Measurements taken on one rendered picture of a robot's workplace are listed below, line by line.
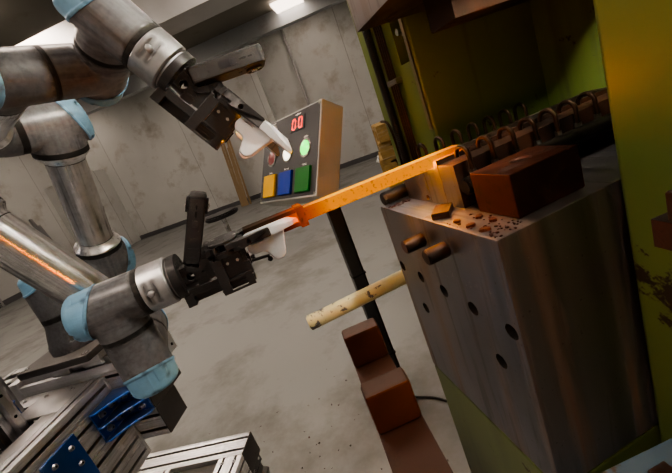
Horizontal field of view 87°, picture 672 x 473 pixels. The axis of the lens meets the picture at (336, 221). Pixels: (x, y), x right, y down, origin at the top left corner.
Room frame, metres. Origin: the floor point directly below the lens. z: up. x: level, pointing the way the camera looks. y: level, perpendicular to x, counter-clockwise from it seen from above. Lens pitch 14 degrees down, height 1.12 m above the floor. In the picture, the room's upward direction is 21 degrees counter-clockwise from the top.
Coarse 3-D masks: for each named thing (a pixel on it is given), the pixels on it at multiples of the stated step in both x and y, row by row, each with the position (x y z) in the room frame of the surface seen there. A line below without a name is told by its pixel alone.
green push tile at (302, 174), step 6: (300, 168) 1.05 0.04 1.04; (306, 168) 1.03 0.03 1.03; (300, 174) 1.05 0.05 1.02; (306, 174) 1.02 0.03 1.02; (300, 180) 1.04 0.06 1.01; (306, 180) 1.01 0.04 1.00; (294, 186) 1.06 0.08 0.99; (300, 186) 1.03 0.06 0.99; (306, 186) 1.01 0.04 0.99; (294, 192) 1.05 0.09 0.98; (300, 192) 1.04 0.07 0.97
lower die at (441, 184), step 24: (576, 96) 0.73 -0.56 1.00; (600, 96) 0.68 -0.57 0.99; (552, 120) 0.63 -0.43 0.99; (504, 144) 0.59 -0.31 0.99; (528, 144) 0.60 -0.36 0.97; (600, 144) 0.63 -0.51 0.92; (456, 168) 0.57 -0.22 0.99; (480, 168) 0.58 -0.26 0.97; (408, 192) 0.76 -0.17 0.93; (432, 192) 0.66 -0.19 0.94; (456, 192) 0.58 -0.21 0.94
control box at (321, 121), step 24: (288, 120) 1.19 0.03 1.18; (312, 120) 1.07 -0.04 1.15; (336, 120) 1.07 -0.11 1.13; (312, 144) 1.04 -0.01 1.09; (336, 144) 1.05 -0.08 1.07; (264, 168) 1.26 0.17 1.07; (288, 168) 1.12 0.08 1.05; (312, 168) 1.01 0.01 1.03; (336, 168) 1.03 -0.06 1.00; (312, 192) 0.99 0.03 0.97
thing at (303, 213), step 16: (416, 160) 0.64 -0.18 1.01; (432, 160) 0.63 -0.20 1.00; (384, 176) 0.61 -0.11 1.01; (400, 176) 0.61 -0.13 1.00; (336, 192) 0.61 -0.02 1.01; (352, 192) 0.60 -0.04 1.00; (368, 192) 0.60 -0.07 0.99; (304, 208) 0.58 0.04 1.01; (320, 208) 0.58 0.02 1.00; (256, 224) 0.56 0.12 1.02; (304, 224) 0.57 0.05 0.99
